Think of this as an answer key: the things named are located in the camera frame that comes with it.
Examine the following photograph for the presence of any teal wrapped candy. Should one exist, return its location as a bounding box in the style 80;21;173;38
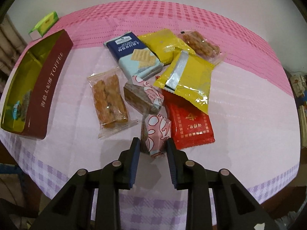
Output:
11;102;23;120

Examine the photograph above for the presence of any blue cracker packet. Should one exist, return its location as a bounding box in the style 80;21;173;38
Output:
103;31;163;79

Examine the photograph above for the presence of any maroon tin box gold inside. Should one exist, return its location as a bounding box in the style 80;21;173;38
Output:
0;29;74;140

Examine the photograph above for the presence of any red snack packet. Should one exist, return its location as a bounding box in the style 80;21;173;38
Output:
155;75;215;150

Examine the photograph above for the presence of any pink white cake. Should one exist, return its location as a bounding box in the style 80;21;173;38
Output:
123;75;165;115
140;113;172;164

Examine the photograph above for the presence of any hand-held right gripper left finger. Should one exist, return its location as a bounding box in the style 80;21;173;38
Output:
31;137;141;230

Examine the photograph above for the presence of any brown wrapped snack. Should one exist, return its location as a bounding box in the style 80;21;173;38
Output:
23;90;35;122

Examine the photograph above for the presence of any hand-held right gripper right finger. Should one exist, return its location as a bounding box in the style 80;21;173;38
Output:
166;138;280;230

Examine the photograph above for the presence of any small yellow snack packet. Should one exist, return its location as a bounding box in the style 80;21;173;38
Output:
138;29;196;65

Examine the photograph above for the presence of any clear packet of orange pastry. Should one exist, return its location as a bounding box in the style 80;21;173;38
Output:
87;67;139;139

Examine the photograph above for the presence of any clear packet of fried twists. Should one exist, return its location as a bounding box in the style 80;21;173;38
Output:
177;30;227;65

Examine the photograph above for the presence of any beige patterned curtain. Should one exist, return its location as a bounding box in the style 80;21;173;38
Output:
0;14;28;77

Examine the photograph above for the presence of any green tissue box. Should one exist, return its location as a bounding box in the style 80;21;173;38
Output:
28;11;59;39

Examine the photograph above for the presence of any yellow snack packet silver seam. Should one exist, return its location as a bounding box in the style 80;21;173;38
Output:
153;47;215;114

